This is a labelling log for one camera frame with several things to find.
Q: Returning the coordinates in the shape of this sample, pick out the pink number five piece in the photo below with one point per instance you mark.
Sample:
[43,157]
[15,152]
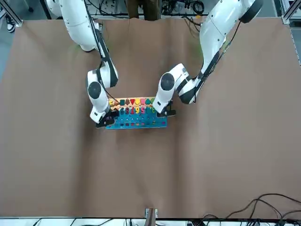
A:
[142,110]

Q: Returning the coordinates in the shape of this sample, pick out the purple number eight piece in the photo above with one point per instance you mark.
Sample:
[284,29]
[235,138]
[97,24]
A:
[127,110]

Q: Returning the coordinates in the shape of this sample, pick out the red number seven piece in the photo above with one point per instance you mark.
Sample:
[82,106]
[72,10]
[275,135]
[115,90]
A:
[132,110]

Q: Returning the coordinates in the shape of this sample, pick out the aluminium frame post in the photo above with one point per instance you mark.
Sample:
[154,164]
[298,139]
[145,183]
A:
[150,217]

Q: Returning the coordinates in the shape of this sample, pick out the yellow equals sign piece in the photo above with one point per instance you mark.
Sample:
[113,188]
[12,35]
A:
[111,102]

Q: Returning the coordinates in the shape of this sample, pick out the yellow number six piece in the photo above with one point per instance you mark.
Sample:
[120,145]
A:
[137,110]

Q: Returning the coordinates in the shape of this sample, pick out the blue ocean toy board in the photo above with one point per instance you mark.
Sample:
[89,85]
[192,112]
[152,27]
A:
[141,122]

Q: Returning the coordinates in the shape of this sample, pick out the teal number nine piece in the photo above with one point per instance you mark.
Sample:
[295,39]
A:
[122,110]

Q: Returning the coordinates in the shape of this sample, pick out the yellow pentagon piece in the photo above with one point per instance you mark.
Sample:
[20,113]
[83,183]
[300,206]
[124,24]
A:
[138,101]

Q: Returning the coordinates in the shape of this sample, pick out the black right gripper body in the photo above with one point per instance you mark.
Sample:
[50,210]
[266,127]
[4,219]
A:
[105,121]

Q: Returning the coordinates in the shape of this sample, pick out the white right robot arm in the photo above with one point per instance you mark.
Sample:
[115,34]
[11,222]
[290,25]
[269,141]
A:
[77,23]

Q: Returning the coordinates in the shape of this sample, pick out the dark green polygon piece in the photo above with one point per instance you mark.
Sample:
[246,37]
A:
[122,102]

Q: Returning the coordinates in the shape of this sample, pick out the purple polygon piece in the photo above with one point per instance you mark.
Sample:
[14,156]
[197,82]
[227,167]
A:
[127,101]

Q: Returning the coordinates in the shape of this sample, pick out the teal number four piece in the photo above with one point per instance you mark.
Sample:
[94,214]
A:
[147,110]

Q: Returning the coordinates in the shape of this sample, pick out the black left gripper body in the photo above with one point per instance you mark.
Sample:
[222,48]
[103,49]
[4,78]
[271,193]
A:
[167,112]

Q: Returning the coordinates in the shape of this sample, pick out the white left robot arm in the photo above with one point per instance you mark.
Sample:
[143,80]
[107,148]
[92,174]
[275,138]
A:
[216,30]

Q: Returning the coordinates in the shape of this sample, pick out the green number three piece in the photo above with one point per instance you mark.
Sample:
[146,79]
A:
[152,110]

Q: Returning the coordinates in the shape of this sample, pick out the black white striped sneaker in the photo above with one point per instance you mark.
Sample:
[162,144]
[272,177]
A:
[10,24]

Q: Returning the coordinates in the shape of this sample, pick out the red triangle piece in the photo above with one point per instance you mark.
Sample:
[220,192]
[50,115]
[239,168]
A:
[133,101]

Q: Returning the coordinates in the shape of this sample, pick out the green circle piece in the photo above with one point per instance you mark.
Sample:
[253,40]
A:
[152,100]

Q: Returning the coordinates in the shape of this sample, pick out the pink trapezoid piece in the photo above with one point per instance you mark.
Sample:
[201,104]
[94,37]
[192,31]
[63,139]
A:
[143,101]

